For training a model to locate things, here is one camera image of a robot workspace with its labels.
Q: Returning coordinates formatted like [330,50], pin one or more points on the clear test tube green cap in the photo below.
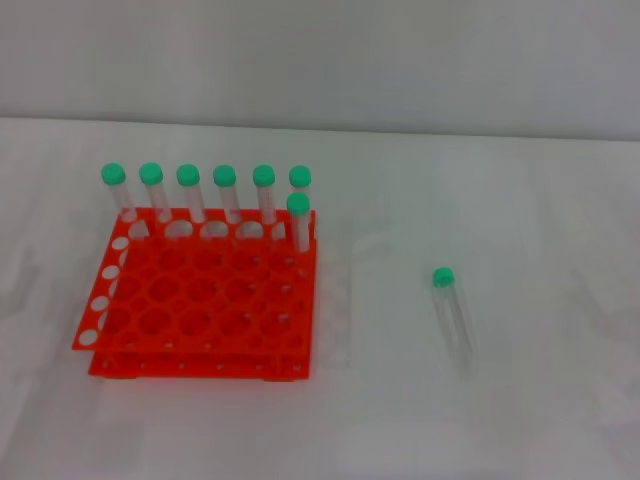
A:
[113,173]
[444,277]
[150,173]
[187,174]
[264,175]
[298,203]
[300,176]
[224,175]

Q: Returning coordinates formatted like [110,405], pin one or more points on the orange plastic test tube rack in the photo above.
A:
[200,300]

